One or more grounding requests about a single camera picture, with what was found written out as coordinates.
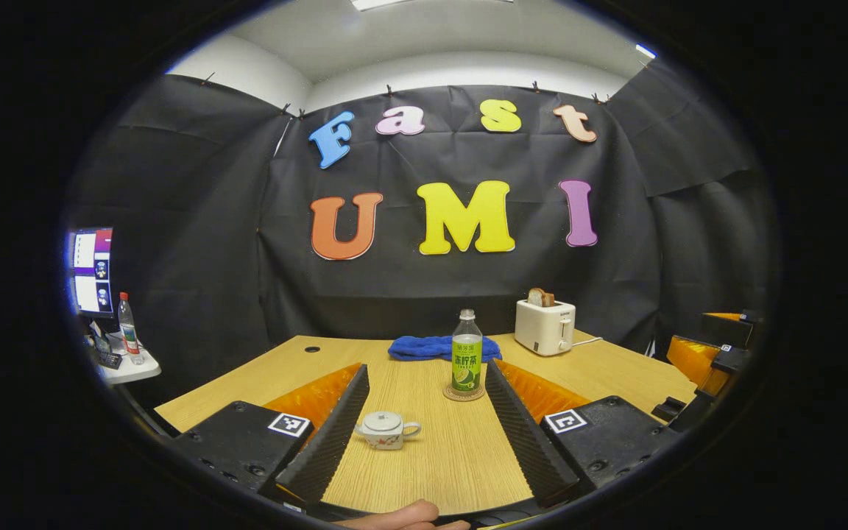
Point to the blue towel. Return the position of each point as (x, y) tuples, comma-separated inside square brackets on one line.
[(424, 347)]

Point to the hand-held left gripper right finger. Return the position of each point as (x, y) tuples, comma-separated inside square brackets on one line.
[(523, 434)]

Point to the toast slice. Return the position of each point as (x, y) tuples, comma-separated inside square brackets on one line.
[(540, 297)]

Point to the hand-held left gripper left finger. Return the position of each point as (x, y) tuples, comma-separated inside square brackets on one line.
[(336, 434)]

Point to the round brown coaster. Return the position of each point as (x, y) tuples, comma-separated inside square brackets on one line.
[(464, 396)]

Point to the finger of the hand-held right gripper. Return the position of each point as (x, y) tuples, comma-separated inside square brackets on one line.
[(696, 361), (729, 327)]

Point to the ceiling light panel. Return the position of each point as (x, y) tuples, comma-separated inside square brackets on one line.
[(380, 4)]

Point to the red cap plastic bottle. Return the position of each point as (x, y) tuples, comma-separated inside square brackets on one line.
[(129, 335)]

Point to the black keyboard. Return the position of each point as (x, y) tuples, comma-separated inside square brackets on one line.
[(109, 359)]

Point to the computer monitor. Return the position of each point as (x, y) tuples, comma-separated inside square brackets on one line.
[(93, 272)]

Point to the green label water bottle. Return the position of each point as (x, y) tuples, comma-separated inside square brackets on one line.
[(467, 361)]

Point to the white toaster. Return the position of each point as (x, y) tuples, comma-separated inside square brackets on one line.
[(542, 327)]

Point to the white side table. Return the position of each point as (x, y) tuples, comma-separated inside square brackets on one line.
[(133, 372)]

